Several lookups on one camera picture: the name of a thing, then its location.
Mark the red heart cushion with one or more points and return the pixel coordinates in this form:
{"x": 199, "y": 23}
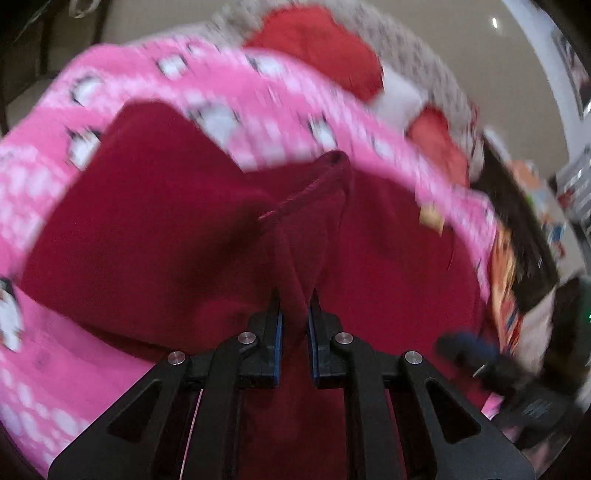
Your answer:
{"x": 429, "y": 132}
{"x": 311, "y": 35}

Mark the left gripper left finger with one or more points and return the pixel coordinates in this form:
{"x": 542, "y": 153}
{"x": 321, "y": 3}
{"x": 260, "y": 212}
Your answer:
{"x": 178, "y": 421}

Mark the dark wooden side table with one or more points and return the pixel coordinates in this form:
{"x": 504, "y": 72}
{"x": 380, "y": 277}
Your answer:
{"x": 27, "y": 28}

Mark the dark red sweater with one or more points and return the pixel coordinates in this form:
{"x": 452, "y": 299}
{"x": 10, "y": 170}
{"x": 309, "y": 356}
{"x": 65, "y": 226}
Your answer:
{"x": 164, "y": 240}

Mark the dark wooden headboard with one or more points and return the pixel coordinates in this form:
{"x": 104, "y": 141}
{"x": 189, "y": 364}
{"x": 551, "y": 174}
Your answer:
{"x": 536, "y": 272}

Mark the pink penguin blanket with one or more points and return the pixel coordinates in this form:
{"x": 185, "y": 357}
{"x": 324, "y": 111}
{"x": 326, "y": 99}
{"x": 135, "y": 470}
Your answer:
{"x": 263, "y": 110}

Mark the left red heart cushion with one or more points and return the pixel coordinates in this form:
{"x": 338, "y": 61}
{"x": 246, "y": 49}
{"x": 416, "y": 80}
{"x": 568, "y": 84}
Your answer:
{"x": 311, "y": 35}

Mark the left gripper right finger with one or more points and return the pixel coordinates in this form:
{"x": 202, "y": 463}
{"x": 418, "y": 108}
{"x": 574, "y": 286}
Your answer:
{"x": 404, "y": 419}

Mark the right red heart cushion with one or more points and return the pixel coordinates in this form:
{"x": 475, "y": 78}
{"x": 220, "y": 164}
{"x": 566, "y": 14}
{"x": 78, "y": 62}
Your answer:
{"x": 429, "y": 132}

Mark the white pillow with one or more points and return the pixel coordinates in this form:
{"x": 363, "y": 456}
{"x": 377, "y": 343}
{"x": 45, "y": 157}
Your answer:
{"x": 400, "y": 102}

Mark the orange cartoon blanket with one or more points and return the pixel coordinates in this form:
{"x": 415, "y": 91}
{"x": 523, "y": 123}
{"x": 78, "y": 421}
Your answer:
{"x": 502, "y": 303}

